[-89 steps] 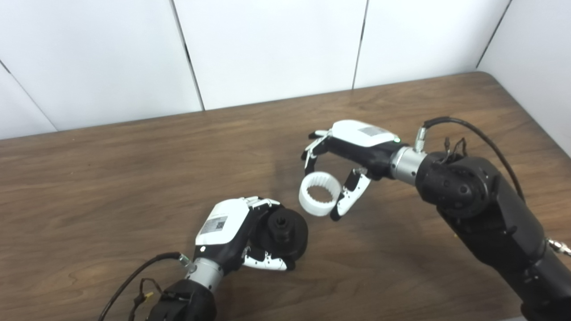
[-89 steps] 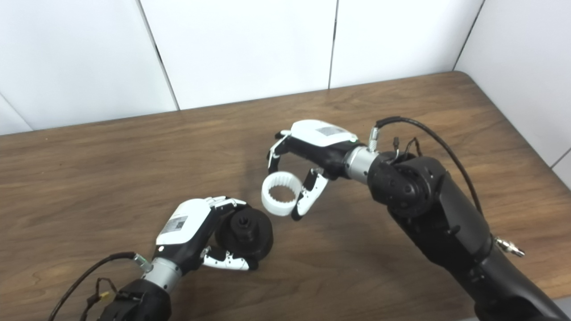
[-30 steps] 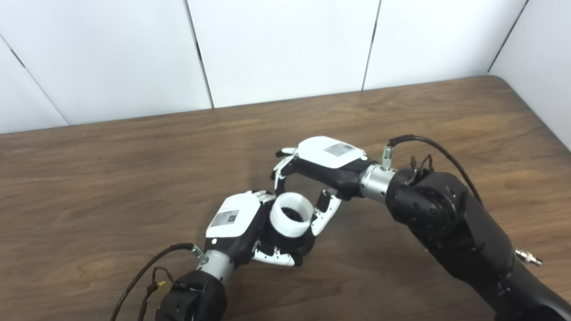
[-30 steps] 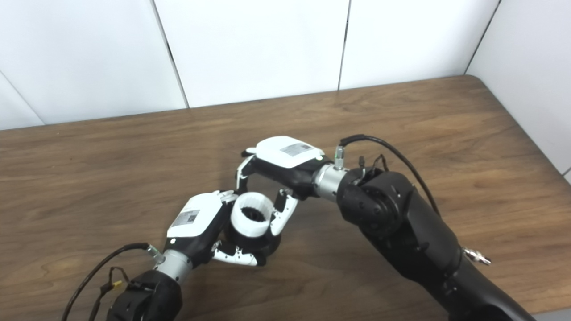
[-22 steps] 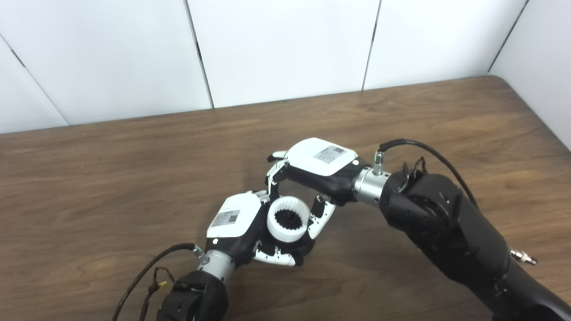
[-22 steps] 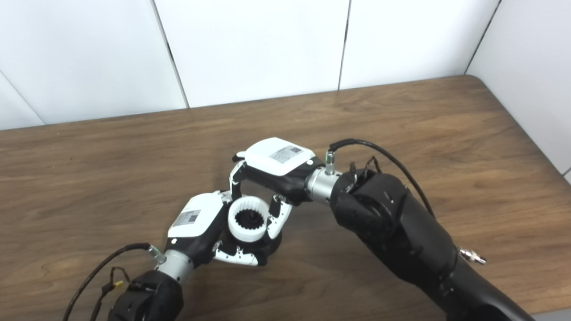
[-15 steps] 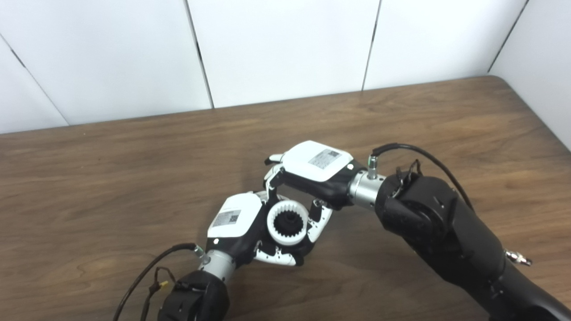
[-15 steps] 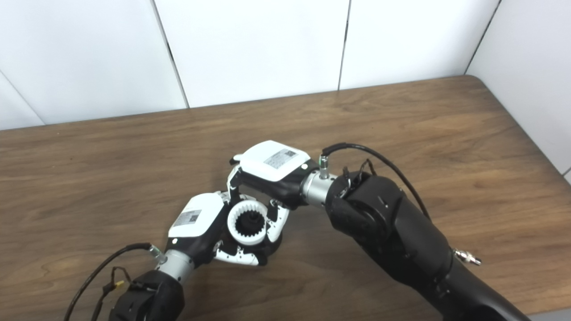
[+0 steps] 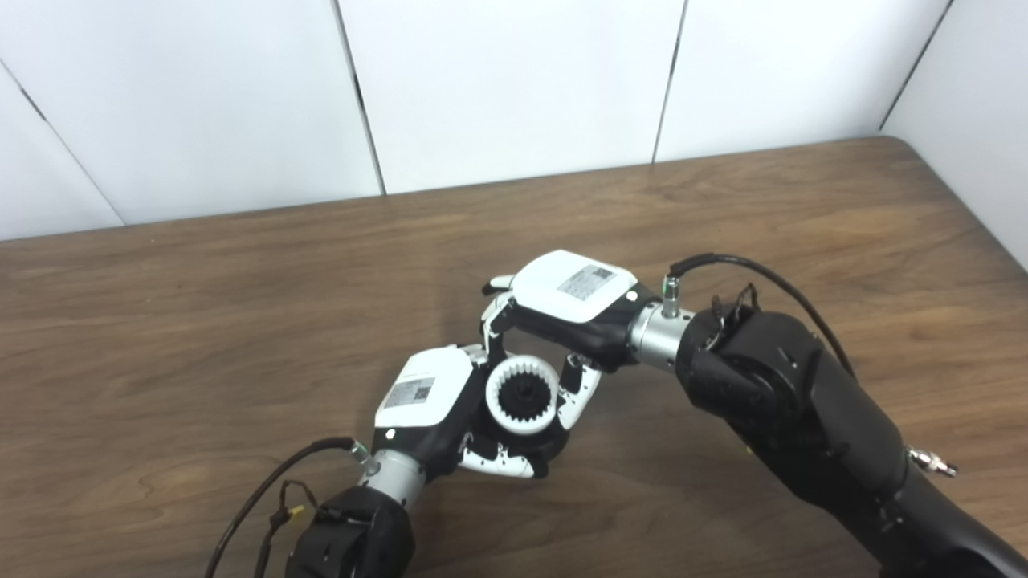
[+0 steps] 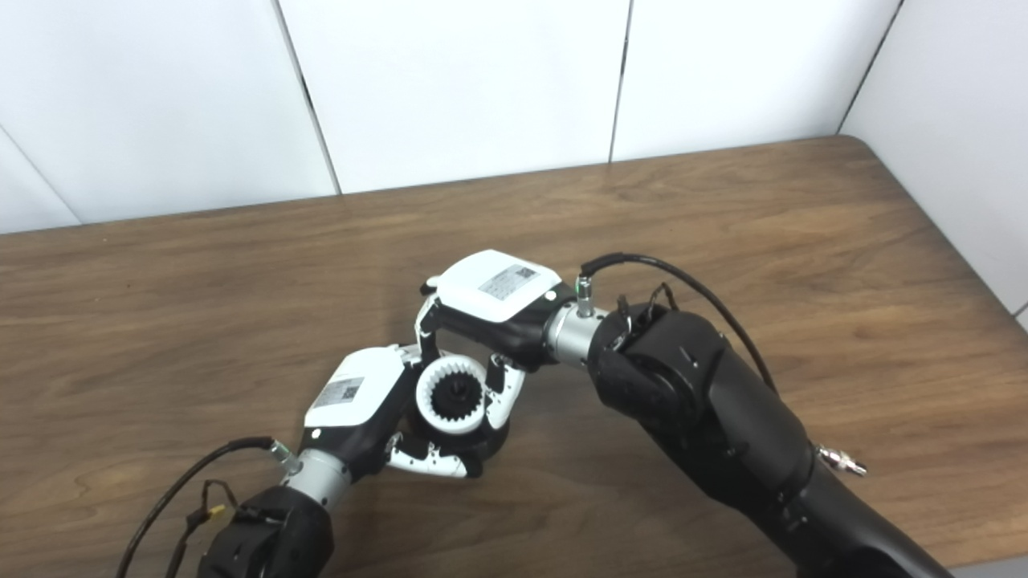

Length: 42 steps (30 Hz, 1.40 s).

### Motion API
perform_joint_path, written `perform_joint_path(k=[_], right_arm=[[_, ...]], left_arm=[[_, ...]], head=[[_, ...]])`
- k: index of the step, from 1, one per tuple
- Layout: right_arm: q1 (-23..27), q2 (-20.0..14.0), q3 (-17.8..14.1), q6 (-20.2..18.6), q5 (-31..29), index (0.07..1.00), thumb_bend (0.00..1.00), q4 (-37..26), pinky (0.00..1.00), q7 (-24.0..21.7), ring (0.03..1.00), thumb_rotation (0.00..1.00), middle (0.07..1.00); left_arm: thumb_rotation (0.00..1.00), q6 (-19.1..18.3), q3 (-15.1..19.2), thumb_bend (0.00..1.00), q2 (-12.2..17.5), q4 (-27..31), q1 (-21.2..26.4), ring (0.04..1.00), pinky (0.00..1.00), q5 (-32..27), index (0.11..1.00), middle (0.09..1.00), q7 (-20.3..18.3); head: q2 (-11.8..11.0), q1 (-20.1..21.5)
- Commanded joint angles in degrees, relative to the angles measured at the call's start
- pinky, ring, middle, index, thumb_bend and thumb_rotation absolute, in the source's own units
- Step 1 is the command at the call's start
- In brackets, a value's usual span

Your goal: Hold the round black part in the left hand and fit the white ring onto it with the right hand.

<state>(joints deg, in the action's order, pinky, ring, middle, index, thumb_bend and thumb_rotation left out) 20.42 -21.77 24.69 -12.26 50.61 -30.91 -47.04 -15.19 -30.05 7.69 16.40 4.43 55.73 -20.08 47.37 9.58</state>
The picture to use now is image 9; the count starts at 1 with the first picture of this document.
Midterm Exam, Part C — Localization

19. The white toothed ring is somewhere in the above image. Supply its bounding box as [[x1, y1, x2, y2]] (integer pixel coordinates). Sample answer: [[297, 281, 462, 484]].
[[484, 355, 561, 436]]

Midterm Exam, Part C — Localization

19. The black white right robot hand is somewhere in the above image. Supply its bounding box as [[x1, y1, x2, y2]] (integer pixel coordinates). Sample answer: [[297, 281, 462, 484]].
[[480, 250, 661, 430]]

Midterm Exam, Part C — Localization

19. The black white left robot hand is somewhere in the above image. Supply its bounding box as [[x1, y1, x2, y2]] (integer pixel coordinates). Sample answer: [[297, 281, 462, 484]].
[[371, 345, 555, 481]]

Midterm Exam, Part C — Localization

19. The thin wire with yellow connector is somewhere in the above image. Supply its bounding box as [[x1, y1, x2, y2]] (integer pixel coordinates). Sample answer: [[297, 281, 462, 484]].
[[255, 480, 318, 578]]

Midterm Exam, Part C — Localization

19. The round black stepped part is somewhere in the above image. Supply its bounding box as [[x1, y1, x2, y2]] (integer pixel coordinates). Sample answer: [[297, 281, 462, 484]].
[[470, 377, 573, 474]]

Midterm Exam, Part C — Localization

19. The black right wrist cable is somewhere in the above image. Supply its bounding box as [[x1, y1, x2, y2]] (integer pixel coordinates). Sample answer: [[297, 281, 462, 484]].
[[663, 254, 958, 478]]

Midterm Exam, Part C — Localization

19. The thin black looped wire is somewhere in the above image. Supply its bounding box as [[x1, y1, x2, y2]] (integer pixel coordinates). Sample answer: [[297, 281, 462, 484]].
[[711, 283, 760, 324]]

